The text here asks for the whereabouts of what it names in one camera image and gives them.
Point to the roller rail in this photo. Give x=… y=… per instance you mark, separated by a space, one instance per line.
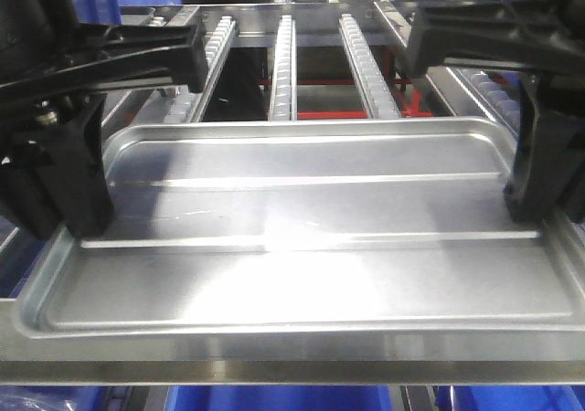
x=190 y=105
x=372 y=88
x=283 y=101
x=498 y=98

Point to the blue bin under trays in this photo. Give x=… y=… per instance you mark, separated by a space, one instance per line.
x=19 y=250

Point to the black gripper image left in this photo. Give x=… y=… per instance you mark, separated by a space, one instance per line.
x=54 y=175

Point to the left centre roller rail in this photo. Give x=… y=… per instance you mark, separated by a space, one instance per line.
x=190 y=105

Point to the far right roller rail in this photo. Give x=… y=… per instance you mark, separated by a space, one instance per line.
x=498 y=98

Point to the steel front rack bar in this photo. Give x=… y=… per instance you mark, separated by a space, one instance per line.
x=427 y=358

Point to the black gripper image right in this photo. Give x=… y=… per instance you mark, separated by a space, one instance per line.
x=548 y=169

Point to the right centre roller rail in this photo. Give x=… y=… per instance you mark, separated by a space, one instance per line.
x=372 y=88

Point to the red metal frame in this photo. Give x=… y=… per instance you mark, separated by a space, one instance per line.
x=326 y=88

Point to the small silver ribbed tray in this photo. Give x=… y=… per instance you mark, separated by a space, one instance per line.
x=308 y=227

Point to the middle roller rail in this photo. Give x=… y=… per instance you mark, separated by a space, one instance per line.
x=283 y=101

